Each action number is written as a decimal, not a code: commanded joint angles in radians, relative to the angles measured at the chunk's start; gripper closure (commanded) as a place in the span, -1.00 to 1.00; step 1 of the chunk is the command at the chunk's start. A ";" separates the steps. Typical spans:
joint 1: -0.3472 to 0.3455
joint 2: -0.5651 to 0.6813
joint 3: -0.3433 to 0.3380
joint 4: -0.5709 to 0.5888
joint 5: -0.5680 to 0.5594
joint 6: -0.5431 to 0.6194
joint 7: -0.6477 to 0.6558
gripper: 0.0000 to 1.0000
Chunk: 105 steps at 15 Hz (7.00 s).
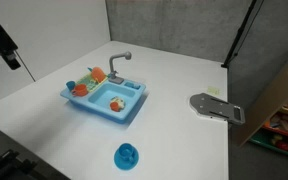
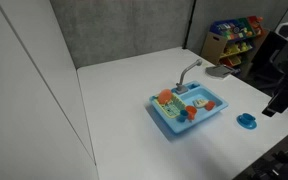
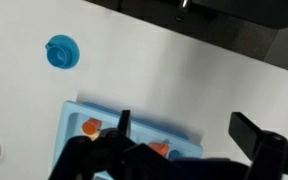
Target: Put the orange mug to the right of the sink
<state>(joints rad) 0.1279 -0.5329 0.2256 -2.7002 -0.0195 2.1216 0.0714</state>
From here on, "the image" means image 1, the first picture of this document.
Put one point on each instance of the orange mug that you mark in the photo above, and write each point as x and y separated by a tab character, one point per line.
80	90

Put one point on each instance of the blue toy sink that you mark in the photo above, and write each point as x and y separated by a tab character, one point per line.
98	101

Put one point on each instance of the cream detergent bottle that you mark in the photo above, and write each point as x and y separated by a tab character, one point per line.
119	100

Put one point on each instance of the small orange cup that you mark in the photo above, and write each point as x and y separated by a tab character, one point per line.
115	106

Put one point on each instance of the orange plate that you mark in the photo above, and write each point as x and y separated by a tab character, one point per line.
98	74

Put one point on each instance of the yellow dish rack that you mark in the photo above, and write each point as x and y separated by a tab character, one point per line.
90	82

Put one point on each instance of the grey metal mounting plate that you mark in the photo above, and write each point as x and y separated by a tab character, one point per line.
212	107

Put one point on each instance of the blue teacup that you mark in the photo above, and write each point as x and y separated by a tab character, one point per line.
126	152

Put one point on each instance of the yellow sticky note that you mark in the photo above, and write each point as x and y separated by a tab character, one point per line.
213	90

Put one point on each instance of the small blue cup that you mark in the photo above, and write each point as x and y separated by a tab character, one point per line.
70	85

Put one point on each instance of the black tripod pole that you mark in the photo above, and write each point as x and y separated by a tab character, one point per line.
242	32

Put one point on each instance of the toy shelf with toys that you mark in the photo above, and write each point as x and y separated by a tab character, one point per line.
274	133

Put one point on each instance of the black equipment at table edge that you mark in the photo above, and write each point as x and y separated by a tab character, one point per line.
11	168

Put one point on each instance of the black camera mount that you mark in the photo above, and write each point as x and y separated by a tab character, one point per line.
7	50

